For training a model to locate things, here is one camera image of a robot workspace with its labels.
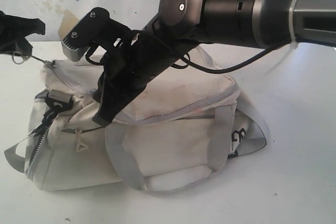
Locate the white canvas duffel bag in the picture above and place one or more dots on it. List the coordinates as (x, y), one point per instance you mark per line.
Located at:
(181, 130)

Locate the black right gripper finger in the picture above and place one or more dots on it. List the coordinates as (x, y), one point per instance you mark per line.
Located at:
(113, 97)

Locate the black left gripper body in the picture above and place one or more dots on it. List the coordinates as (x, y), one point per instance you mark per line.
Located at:
(14, 31)

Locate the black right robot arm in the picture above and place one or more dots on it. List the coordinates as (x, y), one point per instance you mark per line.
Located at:
(264, 24)

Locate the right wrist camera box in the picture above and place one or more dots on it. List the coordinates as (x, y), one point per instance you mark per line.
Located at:
(94, 30)

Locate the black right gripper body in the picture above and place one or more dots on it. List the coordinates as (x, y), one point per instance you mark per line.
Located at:
(141, 57)

